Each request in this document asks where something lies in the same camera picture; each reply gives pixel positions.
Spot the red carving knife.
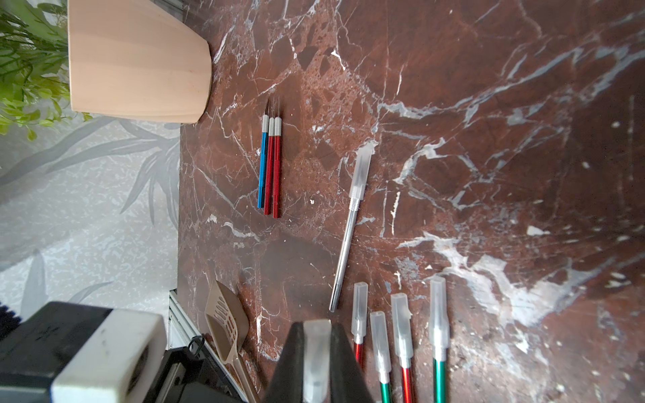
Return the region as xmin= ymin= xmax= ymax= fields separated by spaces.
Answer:
xmin=264 ymin=100 xmax=275 ymax=215
xmin=351 ymin=282 xmax=369 ymax=368
xmin=272 ymin=102 xmax=282 ymax=218
xmin=391 ymin=293 xmax=414 ymax=403

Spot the artificial white flower plant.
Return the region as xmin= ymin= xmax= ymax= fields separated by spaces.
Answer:
xmin=1 ymin=1 xmax=92 ymax=141

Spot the green carving knife right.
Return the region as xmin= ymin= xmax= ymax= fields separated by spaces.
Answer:
xmin=429 ymin=275 xmax=450 ymax=403

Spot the green carving knife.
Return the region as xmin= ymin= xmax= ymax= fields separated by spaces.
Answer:
xmin=429 ymin=275 xmax=450 ymax=403
xmin=370 ymin=311 xmax=392 ymax=403

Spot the brown plastic scoop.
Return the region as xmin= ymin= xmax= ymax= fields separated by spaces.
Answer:
xmin=205 ymin=281 xmax=260 ymax=402

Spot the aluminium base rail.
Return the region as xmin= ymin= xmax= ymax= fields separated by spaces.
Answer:
xmin=167 ymin=290 xmax=201 ymax=349

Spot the silver carving knife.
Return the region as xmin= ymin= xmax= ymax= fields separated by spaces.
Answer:
xmin=329 ymin=141 xmax=377 ymax=312

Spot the terracotta flower pot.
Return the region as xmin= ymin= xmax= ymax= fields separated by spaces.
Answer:
xmin=67 ymin=0 xmax=213 ymax=124

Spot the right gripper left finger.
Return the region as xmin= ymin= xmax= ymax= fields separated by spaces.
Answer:
xmin=263 ymin=322 xmax=305 ymax=403

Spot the blue carving knife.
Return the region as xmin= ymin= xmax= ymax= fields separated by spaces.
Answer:
xmin=257 ymin=101 xmax=270 ymax=209

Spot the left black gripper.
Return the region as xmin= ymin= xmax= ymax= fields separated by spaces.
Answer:
xmin=144 ymin=347 xmax=242 ymax=403

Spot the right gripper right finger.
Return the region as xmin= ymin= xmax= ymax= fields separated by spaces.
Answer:
xmin=329 ymin=323 xmax=374 ymax=403

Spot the green carving knife left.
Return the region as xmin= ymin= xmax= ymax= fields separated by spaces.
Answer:
xmin=370 ymin=311 xmax=392 ymax=403

